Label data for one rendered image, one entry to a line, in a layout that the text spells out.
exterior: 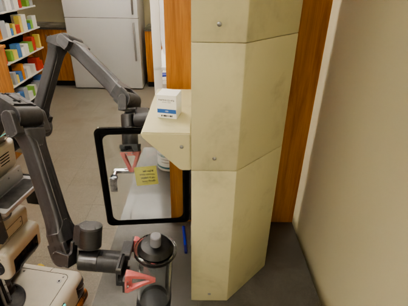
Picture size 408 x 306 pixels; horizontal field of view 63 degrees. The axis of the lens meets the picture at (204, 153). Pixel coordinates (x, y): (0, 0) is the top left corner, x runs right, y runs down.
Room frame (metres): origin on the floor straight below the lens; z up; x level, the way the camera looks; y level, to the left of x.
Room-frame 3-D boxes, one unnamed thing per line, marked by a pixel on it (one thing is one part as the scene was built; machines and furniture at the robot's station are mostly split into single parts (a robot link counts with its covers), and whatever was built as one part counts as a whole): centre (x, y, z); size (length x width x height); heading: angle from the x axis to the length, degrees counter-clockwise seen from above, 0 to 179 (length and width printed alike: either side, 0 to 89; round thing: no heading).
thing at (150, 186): (0.99, 0.20, 1.19); 0.30 x 0.01 x 0.40; 96
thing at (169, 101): (0.80, 0.09, 1.54); 0.05 x 0.05 x 0.06; 79
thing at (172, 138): (0.85, 0.09, 1.46); 0.32 x 0.12 x 0.10; 1
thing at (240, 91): (0.85, -0.09, 1.33); 0.32 x 0.25 x 0.77; 1
